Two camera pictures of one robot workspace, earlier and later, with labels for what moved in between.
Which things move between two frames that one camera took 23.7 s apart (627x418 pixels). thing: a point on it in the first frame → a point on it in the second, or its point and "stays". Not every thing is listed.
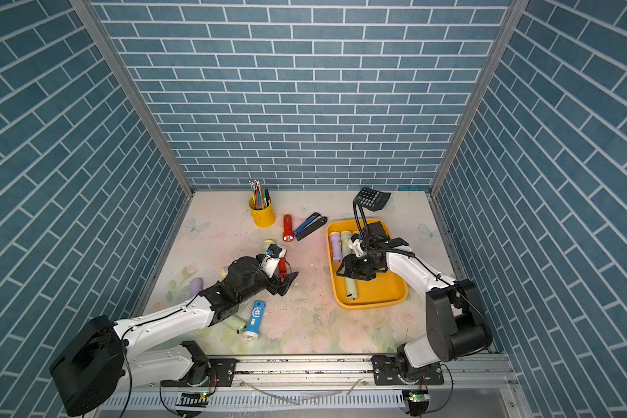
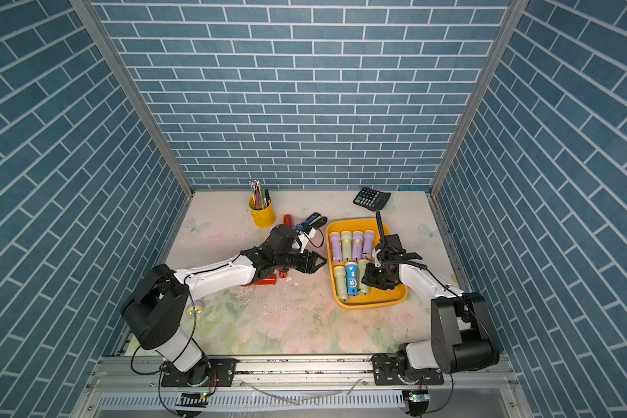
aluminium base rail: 474,386 stays
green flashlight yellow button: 345,238 stays
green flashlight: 235,322 → 363,288
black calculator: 372,199 stays
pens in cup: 261,198 stays
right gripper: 352,269 → 369,277
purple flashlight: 335,246 stays
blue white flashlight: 255,321 → 351,268
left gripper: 274,287 → 311,268
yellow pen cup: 262,218 stays
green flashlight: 351,288 → 340,283
